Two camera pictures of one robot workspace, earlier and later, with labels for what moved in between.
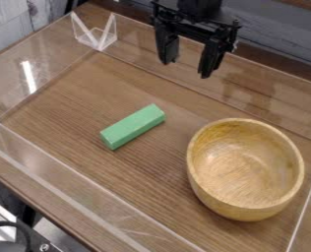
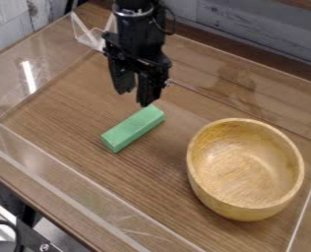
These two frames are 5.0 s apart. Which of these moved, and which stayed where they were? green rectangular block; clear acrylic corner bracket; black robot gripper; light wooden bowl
Moved: black robot gripper
Stayed: light wooden bowl; clear acrylic corner bracket; green rectangular block
